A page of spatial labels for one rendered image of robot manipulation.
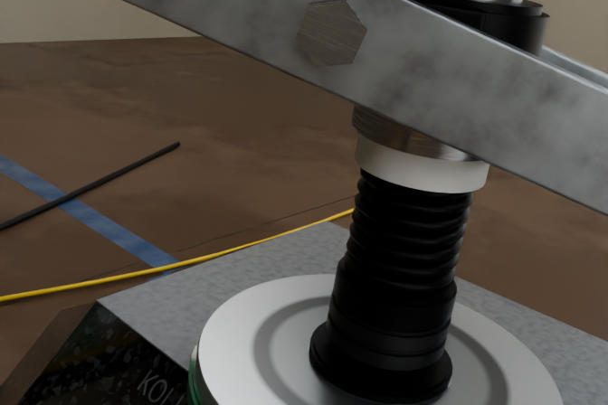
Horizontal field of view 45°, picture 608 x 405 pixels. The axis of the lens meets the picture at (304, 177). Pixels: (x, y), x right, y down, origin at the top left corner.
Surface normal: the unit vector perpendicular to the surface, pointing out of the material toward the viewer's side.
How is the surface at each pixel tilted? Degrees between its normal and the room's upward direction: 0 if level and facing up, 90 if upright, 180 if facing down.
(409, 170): 90
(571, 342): 0
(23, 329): 0
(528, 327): 0
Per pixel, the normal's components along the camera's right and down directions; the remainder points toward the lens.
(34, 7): 0.75, 0.32
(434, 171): 0.01, 0.34
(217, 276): 0.15, -0.93
